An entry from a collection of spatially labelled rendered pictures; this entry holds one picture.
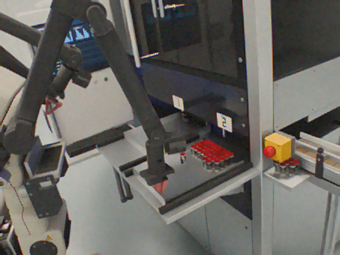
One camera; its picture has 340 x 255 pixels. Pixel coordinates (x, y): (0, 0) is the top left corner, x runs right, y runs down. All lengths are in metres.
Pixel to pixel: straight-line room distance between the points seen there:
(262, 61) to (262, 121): 0.20
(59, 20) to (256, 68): 0.59
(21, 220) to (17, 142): 0.41
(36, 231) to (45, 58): 0.67
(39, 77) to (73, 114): 1.00
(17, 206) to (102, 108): 0.85
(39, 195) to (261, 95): 0.80
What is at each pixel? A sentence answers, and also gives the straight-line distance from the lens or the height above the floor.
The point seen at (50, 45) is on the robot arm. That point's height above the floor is 1.45.
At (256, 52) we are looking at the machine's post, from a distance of 0.99.
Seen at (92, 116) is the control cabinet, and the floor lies 0.92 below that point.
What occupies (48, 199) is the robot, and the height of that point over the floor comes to 0.95.
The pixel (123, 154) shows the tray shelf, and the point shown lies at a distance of 1.40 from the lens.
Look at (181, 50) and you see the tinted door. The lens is 1.35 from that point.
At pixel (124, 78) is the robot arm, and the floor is 1.33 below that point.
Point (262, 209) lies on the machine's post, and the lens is 1.27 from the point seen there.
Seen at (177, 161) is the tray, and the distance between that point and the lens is 1.26.
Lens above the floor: 1.53
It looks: 24 degrees down
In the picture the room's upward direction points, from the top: 9 degrees counter-clockwise
